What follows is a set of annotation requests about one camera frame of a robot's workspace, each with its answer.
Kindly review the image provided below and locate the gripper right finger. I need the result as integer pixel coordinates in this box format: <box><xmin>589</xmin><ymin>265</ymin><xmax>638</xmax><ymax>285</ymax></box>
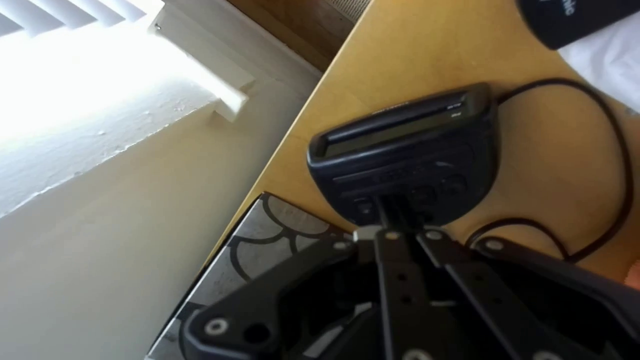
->
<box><xmin>399</xmin><ymin>197</ymin><xmax>640</xmax><ymax>360</ymax></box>

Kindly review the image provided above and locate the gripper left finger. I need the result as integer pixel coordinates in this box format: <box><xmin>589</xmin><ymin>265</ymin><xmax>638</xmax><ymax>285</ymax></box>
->
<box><xmin>179</xmin><ymin>196</ymin><xmax>442</xmax><ymax>360</ymax></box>

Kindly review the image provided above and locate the black clock device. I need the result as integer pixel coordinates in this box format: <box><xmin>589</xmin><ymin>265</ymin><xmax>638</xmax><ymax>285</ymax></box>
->
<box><xmin>306</xmin><ymin>82</ymin><xmax>501</xmax><ymax>229</ymax></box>

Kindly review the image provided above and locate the grey patterned board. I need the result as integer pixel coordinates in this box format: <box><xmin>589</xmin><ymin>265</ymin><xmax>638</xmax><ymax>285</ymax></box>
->
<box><xmin>145</xmin><ymin>192</ymin><xmax>375</xmax><ymax>360</ymax></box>

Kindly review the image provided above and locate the white cloth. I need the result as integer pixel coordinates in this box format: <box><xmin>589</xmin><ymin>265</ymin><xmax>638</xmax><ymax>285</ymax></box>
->
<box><xmin>557</xmin><ymin>12</ymin><xmax>640</xmax><ymax>117</ymax></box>

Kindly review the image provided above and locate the white window sill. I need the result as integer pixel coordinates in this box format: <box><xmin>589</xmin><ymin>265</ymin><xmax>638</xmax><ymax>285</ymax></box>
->
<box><xmin>147</xmin><ymin>0</ymin><xmax>257</xmax><ymax>124</ymax></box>

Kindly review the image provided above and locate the black cylinder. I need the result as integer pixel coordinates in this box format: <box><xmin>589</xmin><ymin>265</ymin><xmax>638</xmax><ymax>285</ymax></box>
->
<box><xmin>515</xmin><ymin>0</ymin><xmax>640</xmax><ymax>51</ymax></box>

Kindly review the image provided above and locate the floor vent grille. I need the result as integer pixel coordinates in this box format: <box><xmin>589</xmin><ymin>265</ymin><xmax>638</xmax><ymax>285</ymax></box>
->
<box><xmin>324</xmin><ymin>0</ymin><xmax>374</xmax><ymax>24</ymax></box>

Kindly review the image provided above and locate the white window blind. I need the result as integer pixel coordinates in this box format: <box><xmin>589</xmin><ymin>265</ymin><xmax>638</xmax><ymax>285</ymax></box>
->
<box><xmin>0</xmin><ymin>0</ymin><xmax>166</xmax><ymax>39</ymax></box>

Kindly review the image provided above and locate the black cable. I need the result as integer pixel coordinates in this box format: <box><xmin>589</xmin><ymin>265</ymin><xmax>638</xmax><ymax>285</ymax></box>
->
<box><xmin>465</xmin><ymin>77</ymin><xmax>636</xmax><ymax>265</ymax></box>

